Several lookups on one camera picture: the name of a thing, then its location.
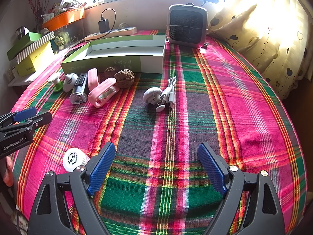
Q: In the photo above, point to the green white spool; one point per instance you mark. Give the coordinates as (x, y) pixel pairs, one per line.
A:
(55, 80)

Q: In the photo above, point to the white power strip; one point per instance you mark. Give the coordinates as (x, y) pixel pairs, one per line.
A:
(122, 31)

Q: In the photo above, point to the white plug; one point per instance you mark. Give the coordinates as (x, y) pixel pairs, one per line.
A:
(124, 26)

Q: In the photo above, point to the cream heart print curtain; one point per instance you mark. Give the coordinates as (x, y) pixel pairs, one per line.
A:
(269, 41)

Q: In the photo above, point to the white round cap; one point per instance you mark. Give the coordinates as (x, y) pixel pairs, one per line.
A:
(73, 160)

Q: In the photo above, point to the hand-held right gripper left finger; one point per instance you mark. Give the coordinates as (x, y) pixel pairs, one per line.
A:
(102, 166)

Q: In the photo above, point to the white plastic sheet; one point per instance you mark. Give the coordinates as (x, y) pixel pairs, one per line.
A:
(22, 80)

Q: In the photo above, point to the red flower branches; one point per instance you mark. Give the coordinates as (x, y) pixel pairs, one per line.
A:
(36, 5)

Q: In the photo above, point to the white mushroom-shaped knob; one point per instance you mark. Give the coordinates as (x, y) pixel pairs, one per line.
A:
(151, 94)

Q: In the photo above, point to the person's left hand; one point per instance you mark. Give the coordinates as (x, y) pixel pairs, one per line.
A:
(7, 173)

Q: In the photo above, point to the yellow cardboard box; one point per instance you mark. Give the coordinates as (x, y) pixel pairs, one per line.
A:
(31, 63)

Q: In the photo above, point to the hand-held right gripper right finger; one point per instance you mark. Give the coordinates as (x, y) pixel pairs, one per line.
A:
(212, 169)

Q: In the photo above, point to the brown walnut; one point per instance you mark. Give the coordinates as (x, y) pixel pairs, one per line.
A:
(124, 78)
(110, 72)

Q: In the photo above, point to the green white cardboard box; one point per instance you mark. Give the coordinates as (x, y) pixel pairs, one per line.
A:
(122, 63)

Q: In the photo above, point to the pink green plaid cloth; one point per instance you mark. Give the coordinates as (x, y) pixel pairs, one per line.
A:
(171, 127)

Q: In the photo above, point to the pile of papers and packets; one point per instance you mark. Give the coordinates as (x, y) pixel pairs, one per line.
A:
(63, 2)

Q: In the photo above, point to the clear plastic organizer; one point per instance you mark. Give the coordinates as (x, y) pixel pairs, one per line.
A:
(68, 38)

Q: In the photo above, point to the orange plastic tray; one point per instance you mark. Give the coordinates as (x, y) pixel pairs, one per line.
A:
(66, 18)

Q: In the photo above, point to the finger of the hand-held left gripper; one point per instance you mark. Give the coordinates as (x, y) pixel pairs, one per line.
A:
(41, 118)
(24, 113)

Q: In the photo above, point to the black charger adapter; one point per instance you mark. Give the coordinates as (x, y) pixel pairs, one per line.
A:
(102, 25)

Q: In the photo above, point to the small grey desk fan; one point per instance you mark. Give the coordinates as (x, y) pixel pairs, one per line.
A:
(188, 27)

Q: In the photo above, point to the white round gadget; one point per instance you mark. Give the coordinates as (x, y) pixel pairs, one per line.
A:
(68, 83)

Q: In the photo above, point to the black smartphone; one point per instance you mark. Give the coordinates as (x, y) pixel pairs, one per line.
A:
(72, 51)

